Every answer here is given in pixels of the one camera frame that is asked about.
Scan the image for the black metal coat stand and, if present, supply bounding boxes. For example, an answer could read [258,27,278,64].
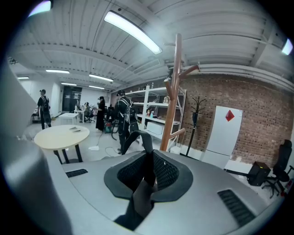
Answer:
[185,96,207,157]

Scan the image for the white refrigerator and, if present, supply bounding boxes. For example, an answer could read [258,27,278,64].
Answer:
[201,105,243,169]

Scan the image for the black cabinet box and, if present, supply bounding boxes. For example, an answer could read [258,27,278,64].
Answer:
[247,161,271,187]

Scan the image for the wooden coat stand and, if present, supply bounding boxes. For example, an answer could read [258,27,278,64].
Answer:
[159,33,200,152]

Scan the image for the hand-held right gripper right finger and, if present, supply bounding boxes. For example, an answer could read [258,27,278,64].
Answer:
[135,149,277,235]

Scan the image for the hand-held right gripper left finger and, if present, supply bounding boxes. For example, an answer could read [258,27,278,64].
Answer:
[45,151,148,235]

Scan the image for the red diamond paper decoration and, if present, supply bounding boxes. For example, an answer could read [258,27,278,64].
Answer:
[225,109,236,122]

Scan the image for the white rectangular table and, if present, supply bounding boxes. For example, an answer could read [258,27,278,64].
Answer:
[58,112,80,126]

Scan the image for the black office chair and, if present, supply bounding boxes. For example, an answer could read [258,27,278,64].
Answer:
[261,139,294,199]

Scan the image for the round beige table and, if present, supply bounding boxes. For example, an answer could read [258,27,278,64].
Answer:
[34,124,90,164]

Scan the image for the teal vacuum cleaner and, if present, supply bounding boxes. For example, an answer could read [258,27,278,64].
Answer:
[104,121,119,134]

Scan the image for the white metal shelving unit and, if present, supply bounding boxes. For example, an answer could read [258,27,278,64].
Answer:
[144,85,187,148]
[125,88,150,131]

